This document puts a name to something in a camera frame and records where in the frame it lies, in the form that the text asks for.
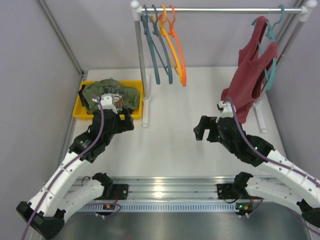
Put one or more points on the orange plastic hanger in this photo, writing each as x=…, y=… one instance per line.
x=173, y=33

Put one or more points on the green tank top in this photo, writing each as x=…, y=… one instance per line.
x=125, y=96

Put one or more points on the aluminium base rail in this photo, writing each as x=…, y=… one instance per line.
x=172, y=188

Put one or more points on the white metal clothes rack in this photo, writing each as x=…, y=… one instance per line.
x=304, y=11

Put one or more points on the dark teal hanger right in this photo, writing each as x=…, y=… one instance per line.
x=167, y=67

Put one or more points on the dark navy garment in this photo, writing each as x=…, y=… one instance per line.
x=82, y=98

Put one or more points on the light teal hanger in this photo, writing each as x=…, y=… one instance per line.
x=270, y=69

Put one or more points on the dark teal hanger left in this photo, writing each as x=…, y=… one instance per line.
x=144, y=19

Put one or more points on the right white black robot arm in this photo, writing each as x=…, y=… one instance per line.
x=299, y=191

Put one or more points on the yellow plastic bin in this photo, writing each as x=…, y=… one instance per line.
x=80, y=111

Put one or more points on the yellow-orange plastic hanger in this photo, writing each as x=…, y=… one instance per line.
x=163, y=23

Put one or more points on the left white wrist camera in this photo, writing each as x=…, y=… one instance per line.
x=105, y=102

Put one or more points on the dark teal hanger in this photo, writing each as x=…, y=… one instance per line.
x=167, y=67
x=144, y=19

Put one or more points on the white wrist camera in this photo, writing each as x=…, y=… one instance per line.
x=105, y=102
x=226, y=109

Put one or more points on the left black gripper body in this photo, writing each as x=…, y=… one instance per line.
x=125, y=121

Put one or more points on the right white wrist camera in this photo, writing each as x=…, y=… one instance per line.
x=226, y=109

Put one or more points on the perforated cable tray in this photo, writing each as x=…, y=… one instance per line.
x=166, y=207

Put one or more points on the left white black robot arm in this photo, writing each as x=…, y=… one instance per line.
x=48, y=211

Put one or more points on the red tank top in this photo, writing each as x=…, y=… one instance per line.
x=246, y=83

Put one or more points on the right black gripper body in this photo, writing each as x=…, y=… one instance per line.
x=209, y=122

